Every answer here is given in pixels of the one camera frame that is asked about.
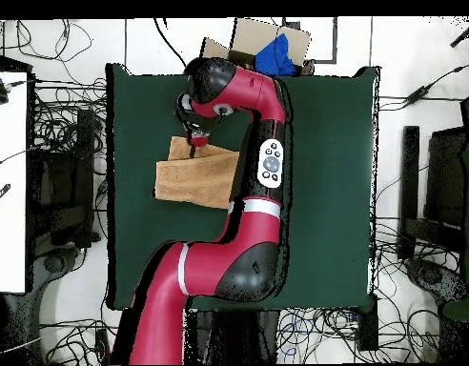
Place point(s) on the tan terry towel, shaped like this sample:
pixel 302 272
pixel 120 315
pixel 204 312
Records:
pixel 196 179

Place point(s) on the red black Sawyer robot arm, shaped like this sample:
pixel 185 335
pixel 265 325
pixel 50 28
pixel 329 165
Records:
pixel 219 263

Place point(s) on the blue garment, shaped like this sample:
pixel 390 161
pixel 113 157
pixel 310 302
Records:
pixel 274 59

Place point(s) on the open cardboard box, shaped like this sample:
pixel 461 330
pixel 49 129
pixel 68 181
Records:
pixel 253 36

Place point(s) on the black equipment rack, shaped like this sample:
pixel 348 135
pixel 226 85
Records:
pixel 63 183

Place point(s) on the dark green table cloth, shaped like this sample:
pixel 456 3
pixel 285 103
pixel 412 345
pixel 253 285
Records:
pixel 326 190

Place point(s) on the black round floor foot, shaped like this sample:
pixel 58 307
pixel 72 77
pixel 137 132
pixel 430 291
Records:
pixel 54 263

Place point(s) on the white desk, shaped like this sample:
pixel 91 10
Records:
pixel 7 171

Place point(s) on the black bar with white print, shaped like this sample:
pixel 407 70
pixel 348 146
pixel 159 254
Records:
pixel 0 195

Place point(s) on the black power strip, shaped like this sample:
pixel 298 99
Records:
pixel 102 345

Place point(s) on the black upright stand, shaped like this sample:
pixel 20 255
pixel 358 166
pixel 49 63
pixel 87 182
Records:
pixel 410 171

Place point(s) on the small black box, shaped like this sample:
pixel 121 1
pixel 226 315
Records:
pixel 368 324

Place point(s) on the dark grey chair base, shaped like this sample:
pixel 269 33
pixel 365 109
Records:
pixel 432 276

